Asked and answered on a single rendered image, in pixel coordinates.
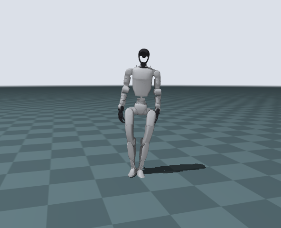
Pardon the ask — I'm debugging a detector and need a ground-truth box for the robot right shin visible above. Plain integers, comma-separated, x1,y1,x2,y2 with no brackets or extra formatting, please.
127,142,136,169

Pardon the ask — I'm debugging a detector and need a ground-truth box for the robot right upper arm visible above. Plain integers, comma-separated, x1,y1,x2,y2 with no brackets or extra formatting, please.
122,68,134,93

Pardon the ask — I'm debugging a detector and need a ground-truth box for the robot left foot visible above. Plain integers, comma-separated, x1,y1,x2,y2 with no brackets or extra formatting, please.
136,168,145,178

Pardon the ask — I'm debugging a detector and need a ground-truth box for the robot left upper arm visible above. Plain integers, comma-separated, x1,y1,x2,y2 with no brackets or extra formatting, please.
153,69,161,95

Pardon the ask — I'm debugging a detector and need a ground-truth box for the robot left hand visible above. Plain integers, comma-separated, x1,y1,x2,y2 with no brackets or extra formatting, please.
155,109,160,123

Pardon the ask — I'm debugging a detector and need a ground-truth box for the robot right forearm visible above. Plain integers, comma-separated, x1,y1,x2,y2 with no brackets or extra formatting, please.
118,87,127,109

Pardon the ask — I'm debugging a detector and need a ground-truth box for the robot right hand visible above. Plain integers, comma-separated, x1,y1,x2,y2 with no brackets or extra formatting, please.
118,106,125,123

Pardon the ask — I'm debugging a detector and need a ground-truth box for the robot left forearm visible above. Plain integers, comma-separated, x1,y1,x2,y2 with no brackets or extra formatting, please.
155,95,161,111

